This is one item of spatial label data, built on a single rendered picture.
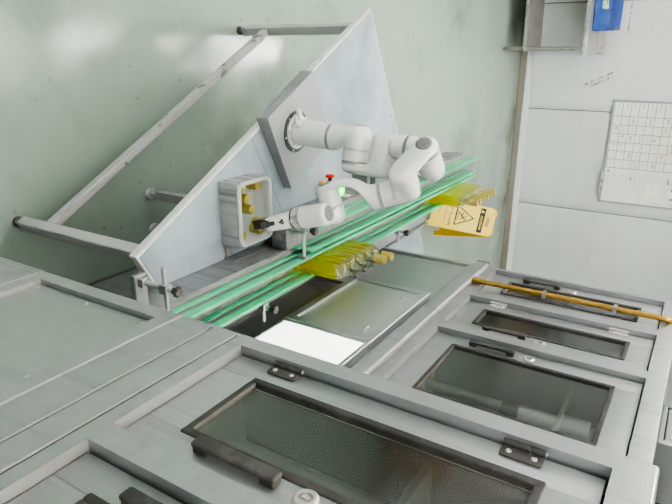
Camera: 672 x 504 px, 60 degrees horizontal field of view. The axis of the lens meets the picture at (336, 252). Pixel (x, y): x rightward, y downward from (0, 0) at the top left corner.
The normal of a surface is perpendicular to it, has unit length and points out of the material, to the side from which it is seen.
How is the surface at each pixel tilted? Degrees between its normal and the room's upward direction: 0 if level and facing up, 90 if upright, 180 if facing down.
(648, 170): 90
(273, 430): 90
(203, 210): 0
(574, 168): 90
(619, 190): 90
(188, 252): 0
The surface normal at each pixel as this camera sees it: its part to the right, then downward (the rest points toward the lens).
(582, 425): 0.00, -0.95
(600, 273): -0.53, 0.28
